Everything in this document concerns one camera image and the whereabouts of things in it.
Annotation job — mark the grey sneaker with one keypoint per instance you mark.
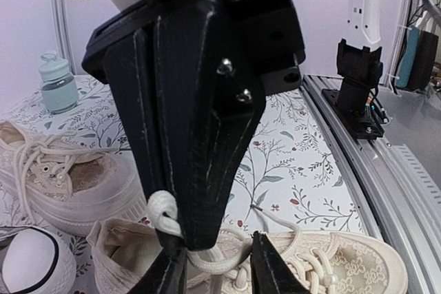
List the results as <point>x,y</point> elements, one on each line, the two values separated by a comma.
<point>34,260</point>

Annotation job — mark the floral patterned table mat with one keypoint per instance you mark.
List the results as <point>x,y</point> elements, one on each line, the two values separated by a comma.
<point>288,169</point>

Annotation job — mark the beige sneaker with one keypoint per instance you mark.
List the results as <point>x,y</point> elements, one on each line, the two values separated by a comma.
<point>321,261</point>
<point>69,186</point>

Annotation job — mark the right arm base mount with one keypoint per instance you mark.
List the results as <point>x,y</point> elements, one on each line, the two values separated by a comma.
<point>361,70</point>

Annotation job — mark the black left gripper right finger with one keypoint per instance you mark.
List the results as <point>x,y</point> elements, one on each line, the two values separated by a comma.
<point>270,274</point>

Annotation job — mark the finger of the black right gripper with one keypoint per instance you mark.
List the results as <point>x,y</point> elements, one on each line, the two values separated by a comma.
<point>209,104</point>
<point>138,74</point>

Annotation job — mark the aluminium front rail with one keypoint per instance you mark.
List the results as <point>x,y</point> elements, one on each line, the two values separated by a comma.
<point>398,199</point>

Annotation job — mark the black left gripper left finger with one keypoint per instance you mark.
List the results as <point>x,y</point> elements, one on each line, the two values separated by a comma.
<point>168,273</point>

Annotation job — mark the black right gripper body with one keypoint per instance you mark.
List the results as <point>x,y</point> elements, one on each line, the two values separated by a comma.
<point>269,31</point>

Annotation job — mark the right aluminium frame post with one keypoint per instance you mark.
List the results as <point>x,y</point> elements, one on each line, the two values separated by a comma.
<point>61,30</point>

